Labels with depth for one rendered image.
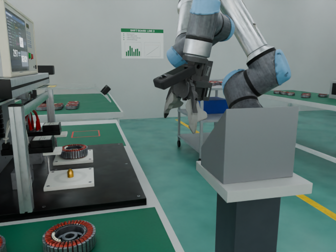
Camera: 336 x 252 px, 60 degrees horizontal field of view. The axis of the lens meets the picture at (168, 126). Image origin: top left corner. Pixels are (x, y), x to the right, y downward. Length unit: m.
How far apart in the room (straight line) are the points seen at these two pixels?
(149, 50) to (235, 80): 5.33
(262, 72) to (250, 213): 0.51
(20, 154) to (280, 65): 0.86
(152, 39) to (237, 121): 5.55
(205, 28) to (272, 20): 6.86
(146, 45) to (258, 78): 5.39
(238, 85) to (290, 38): 6.78
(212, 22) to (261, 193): 0.57
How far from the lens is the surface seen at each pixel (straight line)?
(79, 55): 6.30
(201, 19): 0.80
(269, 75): 1.12
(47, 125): 1.22
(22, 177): 0.84
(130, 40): 6.37
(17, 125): 0.81
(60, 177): 1.05
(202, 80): 0.83
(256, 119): 1.02
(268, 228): 1.22
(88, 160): 1.20
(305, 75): 8.20
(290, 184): 1.10
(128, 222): 0.80
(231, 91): 1.15
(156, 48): 6.46
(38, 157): 1.25
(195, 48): 0.79
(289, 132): 1.11
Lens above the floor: 1.15
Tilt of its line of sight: 12 degrees down
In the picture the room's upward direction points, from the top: straight up
